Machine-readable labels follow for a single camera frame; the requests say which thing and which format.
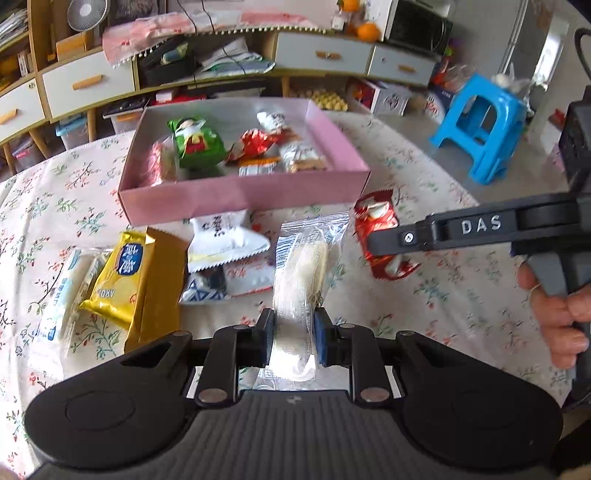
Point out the black case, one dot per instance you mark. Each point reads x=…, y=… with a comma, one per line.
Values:
x=166, y=67

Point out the red and white snack packet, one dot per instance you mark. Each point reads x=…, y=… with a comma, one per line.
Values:
x=376, y=214

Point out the yellow cardboard box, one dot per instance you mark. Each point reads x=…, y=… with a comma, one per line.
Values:
x=74, y=46

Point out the pink speckled snack packet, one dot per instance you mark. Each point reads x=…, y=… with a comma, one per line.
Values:
x=159, y=164

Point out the floral printed cloth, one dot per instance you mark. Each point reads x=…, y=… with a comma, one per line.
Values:
x=438, y=295

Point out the pink cardboard box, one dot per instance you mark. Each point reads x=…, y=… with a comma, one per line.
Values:
x=240, y=198

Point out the shiny red snack packet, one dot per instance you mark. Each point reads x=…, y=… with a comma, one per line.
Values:
x=249, y=143

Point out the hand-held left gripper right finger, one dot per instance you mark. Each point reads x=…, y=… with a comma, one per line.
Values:
x=320, y=339

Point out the white and pink snack packet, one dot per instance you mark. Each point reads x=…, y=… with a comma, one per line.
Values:
x=251, y=277

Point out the framed cat picture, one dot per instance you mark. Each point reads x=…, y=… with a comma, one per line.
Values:
x=134, y=7

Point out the yellow snack packet blue label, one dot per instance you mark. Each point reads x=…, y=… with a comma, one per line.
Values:
x=120, y=272

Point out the clear cream roll packet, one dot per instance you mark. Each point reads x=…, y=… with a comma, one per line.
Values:
x=300, y=267

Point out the small white desk fan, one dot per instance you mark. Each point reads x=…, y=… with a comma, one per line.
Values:
x=82, y=11

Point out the clear storage box blue lid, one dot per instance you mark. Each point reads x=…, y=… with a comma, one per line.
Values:
x=71, y=131

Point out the yellow egg tray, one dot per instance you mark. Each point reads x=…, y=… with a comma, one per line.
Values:
x=328, y=99

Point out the red cardboard box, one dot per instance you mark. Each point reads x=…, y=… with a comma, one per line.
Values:
x=178, y=97

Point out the clear brown biscuit packet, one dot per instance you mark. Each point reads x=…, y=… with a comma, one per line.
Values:
x=302, y=157

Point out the green snack packet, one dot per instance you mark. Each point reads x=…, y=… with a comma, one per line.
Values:
x=198, y=145

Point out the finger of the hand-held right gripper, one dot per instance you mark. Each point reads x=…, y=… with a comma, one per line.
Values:
x=406, y=237

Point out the clear plastic storage box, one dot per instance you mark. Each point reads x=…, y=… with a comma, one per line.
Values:
x=122, y=117

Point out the wooden cabinet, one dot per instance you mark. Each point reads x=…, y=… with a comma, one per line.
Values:
x=33, y=41

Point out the loose stack of papers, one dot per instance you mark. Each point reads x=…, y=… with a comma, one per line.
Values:
x=235, y=60

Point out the black and white microwave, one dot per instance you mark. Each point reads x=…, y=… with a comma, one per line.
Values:
x=415, y=27

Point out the gold snack packet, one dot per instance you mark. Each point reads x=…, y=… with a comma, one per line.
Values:
x=161, y=286

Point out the white packet black print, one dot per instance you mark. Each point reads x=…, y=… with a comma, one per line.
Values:
x=226, y=237

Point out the person's right hand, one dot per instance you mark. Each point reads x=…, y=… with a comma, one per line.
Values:
x=554, y=318

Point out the light blue white snack packet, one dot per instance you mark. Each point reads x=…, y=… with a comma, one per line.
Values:
x=64, y=295

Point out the orange fruit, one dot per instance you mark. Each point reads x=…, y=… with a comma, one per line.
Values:
x=349, y=4
x=368, y=31

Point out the white printed carton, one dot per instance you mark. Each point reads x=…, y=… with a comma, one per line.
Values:
x=388, y=97

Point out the shelf pile of documents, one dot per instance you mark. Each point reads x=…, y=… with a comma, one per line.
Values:
x=11, y=25

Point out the small orange snack packet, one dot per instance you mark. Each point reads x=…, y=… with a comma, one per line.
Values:
x=258, y=167

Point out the blue plastic stool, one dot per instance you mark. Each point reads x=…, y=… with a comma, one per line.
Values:
x=480, y=110

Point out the pink fringed cloth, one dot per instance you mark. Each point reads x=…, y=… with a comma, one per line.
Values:
x=138, y=32

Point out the blue triangle pattern snack packet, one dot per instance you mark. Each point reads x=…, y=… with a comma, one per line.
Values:
x=203, y=290

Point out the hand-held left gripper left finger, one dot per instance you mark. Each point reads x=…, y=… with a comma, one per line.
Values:
x=268, y=339

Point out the long white cookie packet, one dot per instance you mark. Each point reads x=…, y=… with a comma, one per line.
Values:
x=272, y=121

